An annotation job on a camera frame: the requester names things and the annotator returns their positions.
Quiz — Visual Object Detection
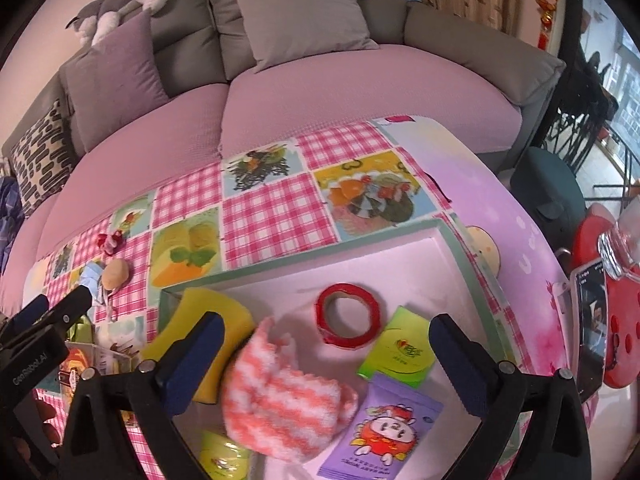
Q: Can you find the yellow green sponge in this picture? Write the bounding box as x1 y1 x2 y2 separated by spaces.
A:
141 287 256 415

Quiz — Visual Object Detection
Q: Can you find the blue plaid clothing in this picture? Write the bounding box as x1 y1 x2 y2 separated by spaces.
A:
0 177 25 273

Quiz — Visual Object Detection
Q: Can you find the blue face mask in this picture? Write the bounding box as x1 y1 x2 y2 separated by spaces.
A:
78 261 117 322

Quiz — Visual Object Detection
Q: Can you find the white tray teal rim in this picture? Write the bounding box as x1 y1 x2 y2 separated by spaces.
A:
158 219 522 479

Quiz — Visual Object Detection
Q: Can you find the purple cartoon snack packet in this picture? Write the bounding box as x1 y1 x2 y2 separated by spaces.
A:
318 373 444 480

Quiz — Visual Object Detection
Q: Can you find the person's left hand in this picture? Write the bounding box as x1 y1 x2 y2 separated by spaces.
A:
15 396 61 456

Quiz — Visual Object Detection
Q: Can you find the checkered fruit tablecloth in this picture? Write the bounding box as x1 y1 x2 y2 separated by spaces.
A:
22 114 576 480

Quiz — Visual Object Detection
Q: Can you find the black white patterned cushion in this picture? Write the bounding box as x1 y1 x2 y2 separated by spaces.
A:
11 99 78 218

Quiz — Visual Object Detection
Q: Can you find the pink white striped cloth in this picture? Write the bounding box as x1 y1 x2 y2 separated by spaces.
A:
221 318 359 464

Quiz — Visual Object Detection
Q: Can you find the smartphone on stand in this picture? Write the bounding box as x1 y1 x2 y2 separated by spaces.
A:
570 259 608 403

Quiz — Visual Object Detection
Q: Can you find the teal chair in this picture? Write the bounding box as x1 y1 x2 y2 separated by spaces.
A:
510 148 587 252

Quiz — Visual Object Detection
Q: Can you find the red tape roll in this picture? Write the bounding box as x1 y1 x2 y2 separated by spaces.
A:
314 283 382 350

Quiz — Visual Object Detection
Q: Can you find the clear glass jar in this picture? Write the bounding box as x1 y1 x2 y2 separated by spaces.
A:
597 202 639 283

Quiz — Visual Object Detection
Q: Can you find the green tissue pack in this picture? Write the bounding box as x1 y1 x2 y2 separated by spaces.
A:
358 306 436 389

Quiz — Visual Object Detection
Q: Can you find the grey white plush toy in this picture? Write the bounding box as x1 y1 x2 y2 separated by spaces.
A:
65 0 169 47

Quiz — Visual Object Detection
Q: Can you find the lime green cloth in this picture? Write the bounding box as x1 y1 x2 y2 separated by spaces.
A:
67 318 94 344

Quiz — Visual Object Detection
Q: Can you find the black metal rack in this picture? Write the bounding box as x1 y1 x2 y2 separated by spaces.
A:
542 48 618 174

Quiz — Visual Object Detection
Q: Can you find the clear box orange label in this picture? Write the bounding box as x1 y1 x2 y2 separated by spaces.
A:
58 322 144 412

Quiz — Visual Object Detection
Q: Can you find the mauve cushion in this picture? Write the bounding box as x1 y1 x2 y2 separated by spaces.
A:
63 11 169 152

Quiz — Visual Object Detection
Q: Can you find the grey cushion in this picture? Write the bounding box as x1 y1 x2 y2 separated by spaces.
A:
236 0 378 72

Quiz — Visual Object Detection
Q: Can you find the red stool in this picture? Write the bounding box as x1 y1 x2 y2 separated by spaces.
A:
572 204 640 389

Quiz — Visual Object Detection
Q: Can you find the grey pink sofa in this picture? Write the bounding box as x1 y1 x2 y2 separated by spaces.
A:
1 0 564 312

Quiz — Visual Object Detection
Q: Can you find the small green packet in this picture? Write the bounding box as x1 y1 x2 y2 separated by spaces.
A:
198 430 252 480

